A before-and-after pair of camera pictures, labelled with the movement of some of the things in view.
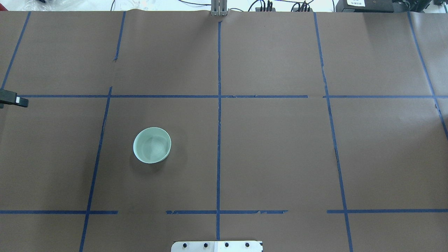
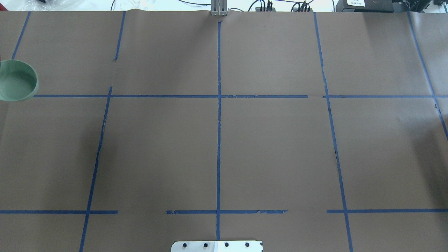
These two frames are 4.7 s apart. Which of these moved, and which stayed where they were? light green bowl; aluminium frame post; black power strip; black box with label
Moved: light green bowl
Stayed: black box with label; aluminium frame post; black power strip
